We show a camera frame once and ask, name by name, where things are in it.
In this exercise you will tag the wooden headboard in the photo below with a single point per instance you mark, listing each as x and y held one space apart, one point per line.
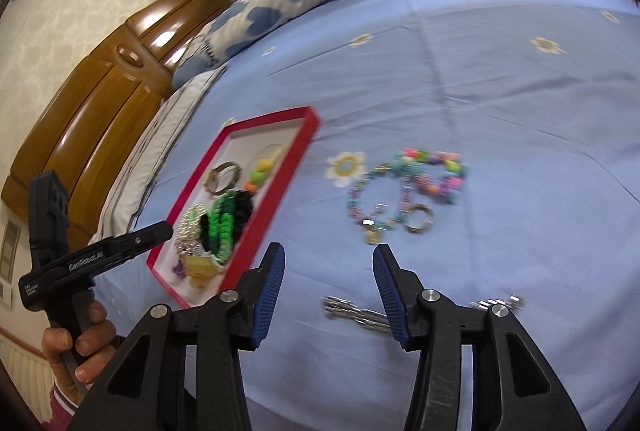
100 111

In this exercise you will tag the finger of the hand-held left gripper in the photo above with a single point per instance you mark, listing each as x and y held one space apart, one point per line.
145 246
135 233

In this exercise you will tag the person's left forearm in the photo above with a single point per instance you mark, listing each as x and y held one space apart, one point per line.
62 406

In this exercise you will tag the red shallow cardboard box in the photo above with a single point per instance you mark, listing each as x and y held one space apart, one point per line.
240 141

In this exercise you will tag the black velvet scrunchie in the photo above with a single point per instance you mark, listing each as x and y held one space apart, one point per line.
245 208

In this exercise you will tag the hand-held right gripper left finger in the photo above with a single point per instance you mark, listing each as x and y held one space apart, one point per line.
267 296

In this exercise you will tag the blue floral bedsheet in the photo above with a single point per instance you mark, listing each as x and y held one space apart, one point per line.
500 111

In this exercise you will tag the silver crown brooch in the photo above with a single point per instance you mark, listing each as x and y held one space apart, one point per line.
187 247

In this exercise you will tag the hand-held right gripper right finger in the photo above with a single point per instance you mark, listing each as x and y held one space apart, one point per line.
390 296

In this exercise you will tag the black band gold watch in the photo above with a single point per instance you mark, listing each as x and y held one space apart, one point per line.
214 183

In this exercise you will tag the purple bow hair clip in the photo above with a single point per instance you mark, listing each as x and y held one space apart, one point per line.
177 268

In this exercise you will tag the yellow hair claw clip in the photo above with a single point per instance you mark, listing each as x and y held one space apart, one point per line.
202 268

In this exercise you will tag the person's left hand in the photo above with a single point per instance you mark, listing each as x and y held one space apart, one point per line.
95 336

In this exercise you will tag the grey striped pillow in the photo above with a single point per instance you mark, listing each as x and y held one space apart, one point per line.
150 161

